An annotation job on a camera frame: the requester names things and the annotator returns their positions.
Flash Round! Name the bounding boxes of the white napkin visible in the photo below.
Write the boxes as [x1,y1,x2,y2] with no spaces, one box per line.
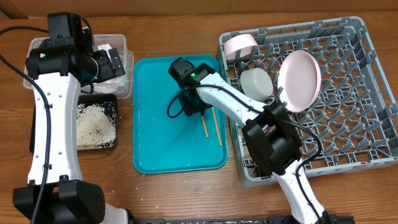
[93,43,131,98]

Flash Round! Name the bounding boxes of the wooden chopstick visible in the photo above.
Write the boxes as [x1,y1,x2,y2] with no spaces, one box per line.
[211,107,223,146]
[201,115,209,138]

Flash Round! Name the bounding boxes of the grey shallow bowl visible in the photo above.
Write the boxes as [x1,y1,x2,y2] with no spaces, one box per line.
[240,68,273,101]

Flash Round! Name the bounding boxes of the pink bowl with rice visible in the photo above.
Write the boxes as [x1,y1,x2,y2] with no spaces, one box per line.
[223,34,258,60]

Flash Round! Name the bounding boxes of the large white plate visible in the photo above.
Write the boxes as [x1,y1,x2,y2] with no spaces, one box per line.
[277,50,321,113]

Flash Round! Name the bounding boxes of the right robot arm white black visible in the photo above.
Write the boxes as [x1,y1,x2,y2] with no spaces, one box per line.
[168,57,331,223]

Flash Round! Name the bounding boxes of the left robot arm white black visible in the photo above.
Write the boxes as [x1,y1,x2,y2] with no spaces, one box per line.
[12,12,134,223]

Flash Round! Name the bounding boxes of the clear plastic waste bin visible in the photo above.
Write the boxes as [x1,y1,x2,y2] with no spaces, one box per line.
[25,34,126,99]

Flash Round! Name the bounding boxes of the black waste tray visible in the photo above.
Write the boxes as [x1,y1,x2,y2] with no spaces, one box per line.
[29,93,119,154]

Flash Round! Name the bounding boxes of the grey dishwasher rack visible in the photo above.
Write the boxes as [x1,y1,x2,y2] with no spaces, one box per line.
[217,17,397,177]

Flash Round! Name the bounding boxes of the teal serving tray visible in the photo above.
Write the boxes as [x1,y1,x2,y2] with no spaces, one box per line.
[132,56,228,174]

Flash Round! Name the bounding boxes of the pile of rice grains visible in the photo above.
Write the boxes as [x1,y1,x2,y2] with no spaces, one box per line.
[76,103,116,150]

